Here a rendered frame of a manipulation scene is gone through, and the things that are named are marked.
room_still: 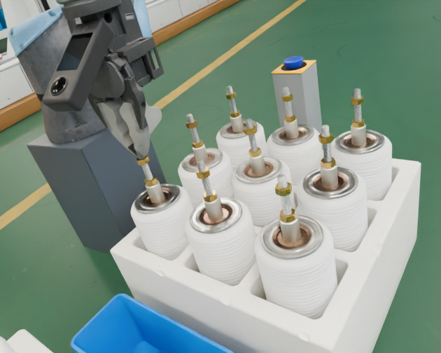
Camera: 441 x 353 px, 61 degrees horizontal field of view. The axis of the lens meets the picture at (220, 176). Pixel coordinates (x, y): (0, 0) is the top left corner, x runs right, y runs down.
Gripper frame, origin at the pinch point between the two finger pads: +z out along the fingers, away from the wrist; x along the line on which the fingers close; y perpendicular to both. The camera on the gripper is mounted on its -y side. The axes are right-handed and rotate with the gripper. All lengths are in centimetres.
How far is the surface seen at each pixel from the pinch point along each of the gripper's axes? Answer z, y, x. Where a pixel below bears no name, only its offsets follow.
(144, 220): 9.8, -3.9, -0.8
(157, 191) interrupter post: 7.4, 0.2, -1.0
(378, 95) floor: 35, 97, -15
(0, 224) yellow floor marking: 34, 4, 76
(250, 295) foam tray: 16.3, -6.9, -18.9
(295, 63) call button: 1.9, 39.0, -10.0
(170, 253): 16.8, -3.3, -2.7
